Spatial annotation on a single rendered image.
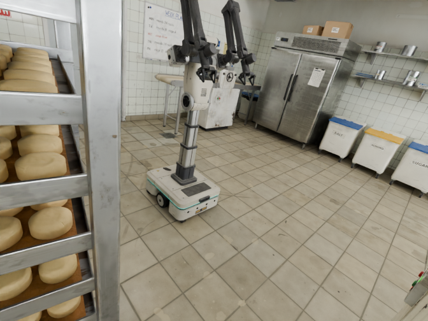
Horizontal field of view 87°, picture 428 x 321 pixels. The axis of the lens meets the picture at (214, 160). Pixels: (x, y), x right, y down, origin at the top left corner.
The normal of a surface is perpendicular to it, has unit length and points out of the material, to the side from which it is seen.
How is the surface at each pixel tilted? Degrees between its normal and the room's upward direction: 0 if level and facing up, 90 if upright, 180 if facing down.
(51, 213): 0
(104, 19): 90
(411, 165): 93
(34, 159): 0
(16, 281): 0
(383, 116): 90
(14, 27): 90
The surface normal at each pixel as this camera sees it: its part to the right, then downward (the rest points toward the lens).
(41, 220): 0.18, -0.88
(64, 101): 0.54, 0.46
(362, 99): -0.71, 0.18
